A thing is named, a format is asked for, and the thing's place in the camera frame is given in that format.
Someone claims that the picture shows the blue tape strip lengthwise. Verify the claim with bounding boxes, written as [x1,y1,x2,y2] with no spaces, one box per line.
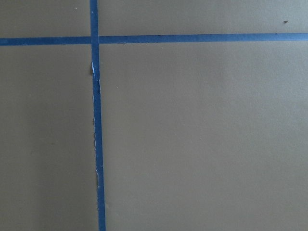
[90,0,106,231]

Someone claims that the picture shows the blue tape strip crosswise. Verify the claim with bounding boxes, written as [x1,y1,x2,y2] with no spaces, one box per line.
[0,33,308,46]

